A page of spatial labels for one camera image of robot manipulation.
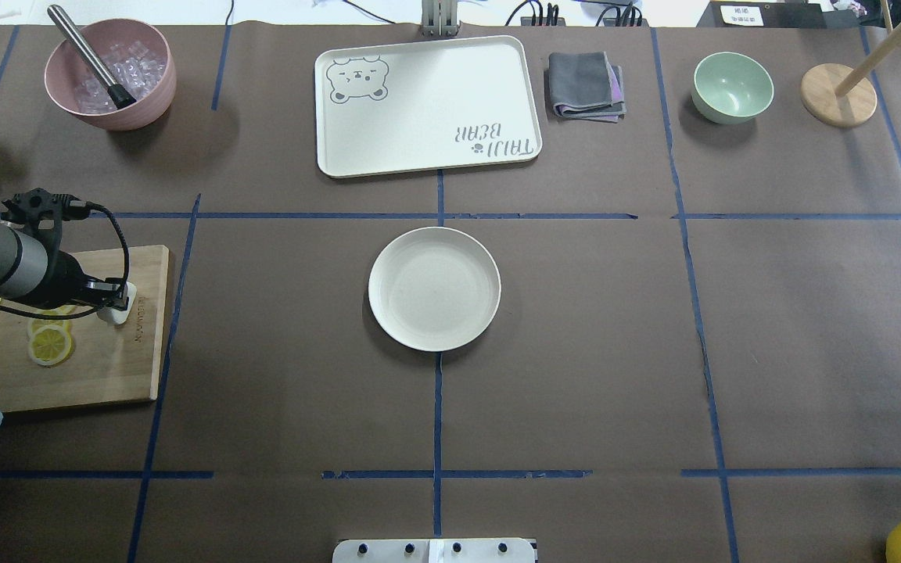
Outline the green bowl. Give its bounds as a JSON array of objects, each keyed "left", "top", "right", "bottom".
[{"left": 691, "top": 52, "right": 775, "bottom": 125}]

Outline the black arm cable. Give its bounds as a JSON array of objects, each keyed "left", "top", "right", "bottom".
[{"left": 0, "top": 203, "right": 132, "bottom": 320}]

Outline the lemon slice middle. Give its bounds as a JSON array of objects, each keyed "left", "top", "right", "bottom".
[{"left": 27, "top": 313, "right": 71, "bottom": 336}]

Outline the pink bowl with ice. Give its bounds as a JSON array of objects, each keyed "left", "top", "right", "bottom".
[{"left": 44, "top": 19, "right": 178, "bottom": 131}]

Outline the white steamed bun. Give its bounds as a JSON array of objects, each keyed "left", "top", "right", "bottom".
[{"left": 96, "top": 281, "right": 137, "bottom": 325}]

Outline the lemon slice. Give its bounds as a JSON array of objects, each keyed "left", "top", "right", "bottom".
[
  {"left": 27, "top": 313, "right": 71, "bottom": 336},
  {"left": 27, "top": 325, "right": 73, "bottom": 368}
]

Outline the wooden mug tree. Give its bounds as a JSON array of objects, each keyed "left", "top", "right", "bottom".
[{"left": 799, "top": 22, "right": 901, "bottom": 128}]

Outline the grey folded cloth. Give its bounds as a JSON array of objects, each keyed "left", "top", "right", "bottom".
[{"left": 547, "top": 52, "right": 626, "bottom": 124}]

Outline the aluminium frame post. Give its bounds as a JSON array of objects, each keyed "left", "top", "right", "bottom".
[{"left": 421, "top": 0, "right": 460, "bottom": 37}]

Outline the beige round plate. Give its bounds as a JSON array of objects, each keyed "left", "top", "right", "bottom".
[{"left": 368, "top": 227, "right": 501, "bottom": 352}]

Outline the wooden cutting board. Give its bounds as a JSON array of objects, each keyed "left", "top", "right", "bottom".
[{"left": 0, "top": 245, "right": 174, "bottom": 413}]

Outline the lemon slice bottom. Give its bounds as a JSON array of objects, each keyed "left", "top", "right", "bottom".
[{"left": 27, "top": 325, "right": 73, "bottom": 368}]

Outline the black box with label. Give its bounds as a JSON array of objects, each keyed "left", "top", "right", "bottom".
[{"left": 696, "top": 1, "right": 796, "bottom": 28}]

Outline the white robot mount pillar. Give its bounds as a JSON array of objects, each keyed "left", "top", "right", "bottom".
[{"left": 332, "top": 537, "right": 539, "bottom": 562}]

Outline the white bear tray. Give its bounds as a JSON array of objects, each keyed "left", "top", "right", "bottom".
[{"left": 314, "top": 35, "right": 543, "bottom": 178}]

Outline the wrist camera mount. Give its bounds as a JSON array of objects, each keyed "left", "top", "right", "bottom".
[{"left": 0, "top": 188, "right": 95, "bottom": 229}]

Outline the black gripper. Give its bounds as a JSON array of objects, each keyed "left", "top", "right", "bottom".
[{"left": 28, "top": 250, "right": 127, "bottom": 311}]

